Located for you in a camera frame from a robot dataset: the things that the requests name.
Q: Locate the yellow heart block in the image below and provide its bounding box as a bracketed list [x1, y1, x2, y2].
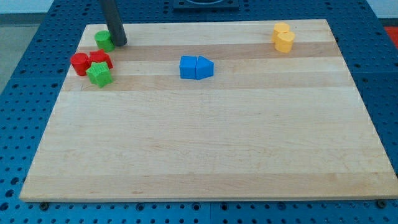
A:
[274, 31, 295, 53]

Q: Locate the yellow hexagon block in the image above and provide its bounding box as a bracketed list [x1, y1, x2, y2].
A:
[271, 22, 290, 42]

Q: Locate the light wooden board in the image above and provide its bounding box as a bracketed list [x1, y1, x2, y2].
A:
[20, 19, 397, 202]

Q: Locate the blue pentagon block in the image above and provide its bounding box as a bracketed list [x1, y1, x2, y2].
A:
[195, 56, 214, 80]

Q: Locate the blue cube block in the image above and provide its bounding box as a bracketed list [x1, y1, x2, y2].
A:
[179, 55, 197, 79]

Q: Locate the green star block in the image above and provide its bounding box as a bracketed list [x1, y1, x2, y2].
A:
[86, 62, 113, 88]

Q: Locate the red star block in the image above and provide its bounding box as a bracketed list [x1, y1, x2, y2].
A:
[89, 49, 113, 69]

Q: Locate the green cylinder block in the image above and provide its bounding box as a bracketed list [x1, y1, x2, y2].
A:
[94, 30, 115, 52]

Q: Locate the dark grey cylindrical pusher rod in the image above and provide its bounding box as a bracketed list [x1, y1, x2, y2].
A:
[99, 0, 127, 47]

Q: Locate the red cylinder block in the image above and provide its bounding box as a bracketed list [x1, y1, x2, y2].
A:
[70, 52, 91, 76]

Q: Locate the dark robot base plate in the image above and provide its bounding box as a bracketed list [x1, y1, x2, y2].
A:
[172, 0, 239, 9]

